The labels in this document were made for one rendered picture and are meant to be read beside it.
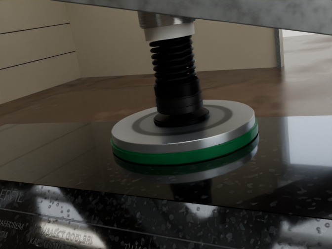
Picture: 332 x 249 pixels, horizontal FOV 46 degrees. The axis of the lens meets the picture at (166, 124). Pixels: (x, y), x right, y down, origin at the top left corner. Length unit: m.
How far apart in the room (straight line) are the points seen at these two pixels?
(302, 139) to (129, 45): 6.14
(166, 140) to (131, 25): 6.07
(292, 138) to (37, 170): 0.35
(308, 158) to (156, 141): 0.18
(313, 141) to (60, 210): 0.32
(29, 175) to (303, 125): 0.39
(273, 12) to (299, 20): 0.03
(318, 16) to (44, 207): 0.41
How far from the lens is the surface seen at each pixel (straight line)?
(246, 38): 5.67
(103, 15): 6.85
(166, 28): 0.52
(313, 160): 0.47
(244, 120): 0.54
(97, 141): 0.63
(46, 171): 0.56
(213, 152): 0.49
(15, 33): 6.55
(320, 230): 0.36
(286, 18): 0.52
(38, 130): 0.79
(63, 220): 0.48
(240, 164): 0.47
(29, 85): 6.62
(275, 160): 0.47
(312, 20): 0.53
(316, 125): 0.58
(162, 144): 0.48
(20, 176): 0.57
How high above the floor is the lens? 0.99
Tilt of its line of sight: 16 degrees down
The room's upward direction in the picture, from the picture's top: 9 degrees counter-clockwise
